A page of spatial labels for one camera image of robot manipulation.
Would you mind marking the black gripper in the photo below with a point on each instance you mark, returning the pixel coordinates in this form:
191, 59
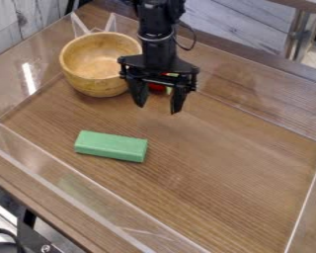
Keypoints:
179, 76

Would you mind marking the red plush fruit green stem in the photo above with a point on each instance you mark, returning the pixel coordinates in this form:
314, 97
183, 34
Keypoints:
159, 88

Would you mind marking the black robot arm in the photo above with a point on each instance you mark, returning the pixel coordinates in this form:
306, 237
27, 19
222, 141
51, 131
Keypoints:
158, 65

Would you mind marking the wooden bowl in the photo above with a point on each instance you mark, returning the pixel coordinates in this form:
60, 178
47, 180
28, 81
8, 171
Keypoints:
90, 66

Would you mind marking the green rectangular block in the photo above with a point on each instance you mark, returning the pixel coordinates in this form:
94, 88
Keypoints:
111, 146

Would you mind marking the metal table leg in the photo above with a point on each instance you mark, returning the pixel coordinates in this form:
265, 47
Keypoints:
301, 36

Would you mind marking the clear acrylic tray wall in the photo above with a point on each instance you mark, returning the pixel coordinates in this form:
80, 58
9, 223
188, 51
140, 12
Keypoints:
227, 184

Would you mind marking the black table frame bracket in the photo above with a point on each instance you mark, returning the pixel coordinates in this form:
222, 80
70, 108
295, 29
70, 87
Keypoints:
35, 243

